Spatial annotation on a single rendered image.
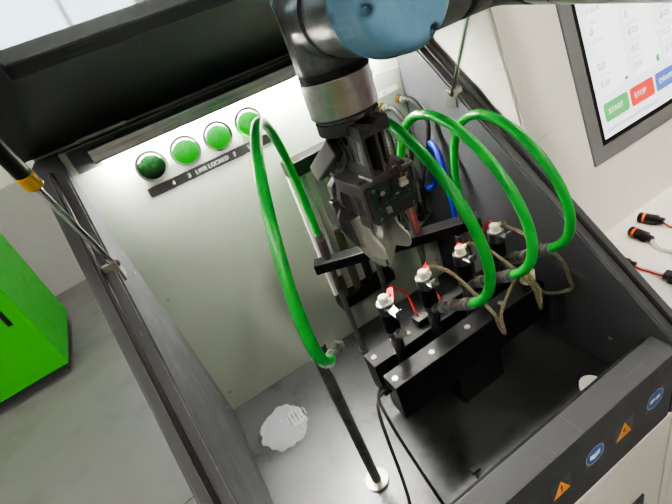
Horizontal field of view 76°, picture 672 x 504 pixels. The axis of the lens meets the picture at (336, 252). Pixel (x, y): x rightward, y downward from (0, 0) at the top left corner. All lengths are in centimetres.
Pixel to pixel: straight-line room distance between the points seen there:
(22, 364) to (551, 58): 312
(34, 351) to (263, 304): 246
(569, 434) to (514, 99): 52
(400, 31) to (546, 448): 55
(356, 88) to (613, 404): 54
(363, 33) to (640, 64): 77
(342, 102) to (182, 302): 55
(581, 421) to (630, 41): 68
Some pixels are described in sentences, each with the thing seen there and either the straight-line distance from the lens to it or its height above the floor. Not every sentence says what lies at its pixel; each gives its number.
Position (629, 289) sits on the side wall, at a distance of 79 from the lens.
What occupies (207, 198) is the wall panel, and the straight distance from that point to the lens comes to 81.
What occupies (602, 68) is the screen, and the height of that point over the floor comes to 126.
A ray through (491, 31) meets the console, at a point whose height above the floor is 139.
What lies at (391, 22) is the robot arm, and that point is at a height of 150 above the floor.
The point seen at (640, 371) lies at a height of 95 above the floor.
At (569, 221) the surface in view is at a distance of 66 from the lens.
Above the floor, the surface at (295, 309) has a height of 128.
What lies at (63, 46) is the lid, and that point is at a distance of 63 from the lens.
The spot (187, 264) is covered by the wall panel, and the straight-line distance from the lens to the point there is 84.
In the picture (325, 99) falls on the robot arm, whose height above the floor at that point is 144.
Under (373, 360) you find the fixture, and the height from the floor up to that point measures 98.
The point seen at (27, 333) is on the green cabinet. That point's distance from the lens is 320.
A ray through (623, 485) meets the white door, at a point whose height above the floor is 70.
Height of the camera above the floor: 153
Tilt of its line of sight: 31 degrees down
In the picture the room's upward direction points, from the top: 21 degrees counter-clockwise
